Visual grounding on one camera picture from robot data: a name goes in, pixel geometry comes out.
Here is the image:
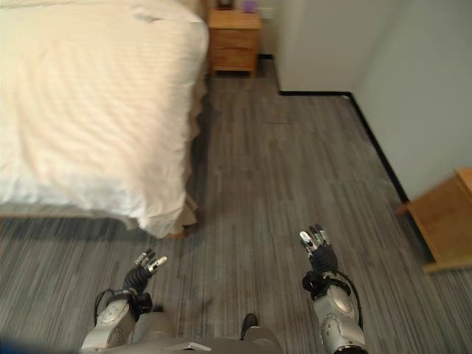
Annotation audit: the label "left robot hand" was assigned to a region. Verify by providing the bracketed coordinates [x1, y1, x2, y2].
[122, 249, 168, 296]

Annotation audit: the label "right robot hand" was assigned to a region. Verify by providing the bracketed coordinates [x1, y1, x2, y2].
[299, 223, 339, 274]

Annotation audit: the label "beige bed skirt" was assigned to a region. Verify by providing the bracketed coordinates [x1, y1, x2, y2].
[117, 75, 209, 240]

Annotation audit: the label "silver robot torso and legs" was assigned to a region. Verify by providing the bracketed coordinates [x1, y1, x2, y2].
[86, 311, 327, 354]

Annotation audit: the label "dark robot foot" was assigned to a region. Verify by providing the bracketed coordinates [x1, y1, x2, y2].
[240, 313, 259, 341]

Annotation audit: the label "wooden furniture piece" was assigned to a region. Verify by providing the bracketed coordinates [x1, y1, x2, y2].
[395, 167, 472, 274]

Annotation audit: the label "black baseboard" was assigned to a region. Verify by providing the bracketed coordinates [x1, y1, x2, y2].
[257, 53, 434, 263]

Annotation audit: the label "white striped duvet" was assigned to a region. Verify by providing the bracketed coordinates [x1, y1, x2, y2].
[0, 0, 210, 237]

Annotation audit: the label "wooden nightstand with drawers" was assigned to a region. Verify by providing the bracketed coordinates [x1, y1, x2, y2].
[207, 7, 263, 79]

